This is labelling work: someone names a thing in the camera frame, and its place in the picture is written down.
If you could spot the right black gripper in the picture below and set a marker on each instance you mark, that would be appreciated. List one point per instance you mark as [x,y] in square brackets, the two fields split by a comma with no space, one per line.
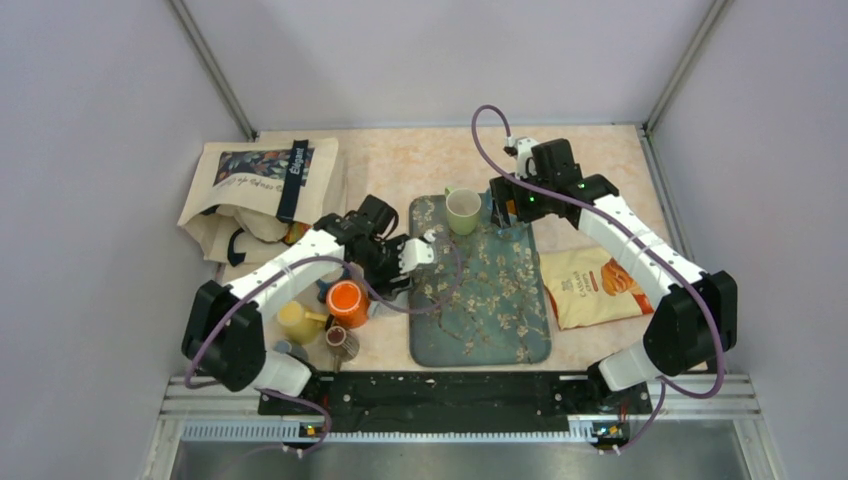
[500,195]

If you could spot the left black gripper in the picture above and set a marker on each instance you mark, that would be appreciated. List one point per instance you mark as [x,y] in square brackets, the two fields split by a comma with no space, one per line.
[379,284]

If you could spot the light blue mug yellow inside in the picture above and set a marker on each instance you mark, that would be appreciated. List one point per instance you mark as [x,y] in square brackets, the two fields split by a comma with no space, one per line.
[510,225]

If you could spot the orange mug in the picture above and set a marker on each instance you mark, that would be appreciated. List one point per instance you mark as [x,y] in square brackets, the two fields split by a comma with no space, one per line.
[348,303]

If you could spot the light green mug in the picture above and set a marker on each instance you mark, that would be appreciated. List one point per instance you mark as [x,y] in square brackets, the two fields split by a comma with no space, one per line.
[463,208]

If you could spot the pale grey mug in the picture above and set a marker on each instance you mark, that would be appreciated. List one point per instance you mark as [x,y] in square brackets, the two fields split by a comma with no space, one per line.
[378,309]

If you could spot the dark blue mug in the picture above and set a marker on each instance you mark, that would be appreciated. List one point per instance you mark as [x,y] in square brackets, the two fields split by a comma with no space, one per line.
[323,290]

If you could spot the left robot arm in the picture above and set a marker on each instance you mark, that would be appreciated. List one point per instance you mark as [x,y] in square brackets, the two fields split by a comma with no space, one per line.
[224,337]

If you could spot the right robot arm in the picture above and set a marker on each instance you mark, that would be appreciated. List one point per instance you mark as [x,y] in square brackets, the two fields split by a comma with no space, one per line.
[695,312]

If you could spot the brown striped mug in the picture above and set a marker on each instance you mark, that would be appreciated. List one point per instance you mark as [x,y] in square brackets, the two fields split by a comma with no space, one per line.
[342,344]

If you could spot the floral blue serving tray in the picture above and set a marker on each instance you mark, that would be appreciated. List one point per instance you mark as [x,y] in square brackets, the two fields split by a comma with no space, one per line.
[483,303]

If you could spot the orange cream snack bag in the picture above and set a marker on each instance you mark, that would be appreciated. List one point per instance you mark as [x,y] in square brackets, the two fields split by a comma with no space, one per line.
[588,287]

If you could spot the small grey cup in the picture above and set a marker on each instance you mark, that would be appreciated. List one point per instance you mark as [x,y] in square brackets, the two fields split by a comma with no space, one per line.
[294,350]

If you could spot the beige canvas tote bag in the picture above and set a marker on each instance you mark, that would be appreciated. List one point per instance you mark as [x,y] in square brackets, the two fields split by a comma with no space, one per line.
[249,202]

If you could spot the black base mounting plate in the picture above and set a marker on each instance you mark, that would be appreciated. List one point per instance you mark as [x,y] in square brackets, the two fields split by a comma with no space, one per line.
[460,402]

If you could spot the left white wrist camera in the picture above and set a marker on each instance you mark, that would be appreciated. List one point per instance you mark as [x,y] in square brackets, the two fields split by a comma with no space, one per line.
[417,252]

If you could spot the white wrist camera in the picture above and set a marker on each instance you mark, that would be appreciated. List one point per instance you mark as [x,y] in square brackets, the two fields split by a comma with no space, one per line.
[521,150]
[417,252]

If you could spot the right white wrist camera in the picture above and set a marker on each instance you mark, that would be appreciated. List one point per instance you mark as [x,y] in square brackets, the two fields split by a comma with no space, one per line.
[521,150]

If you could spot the aluminium frame rail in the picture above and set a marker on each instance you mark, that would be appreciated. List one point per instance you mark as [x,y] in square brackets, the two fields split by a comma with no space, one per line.
[216,414]

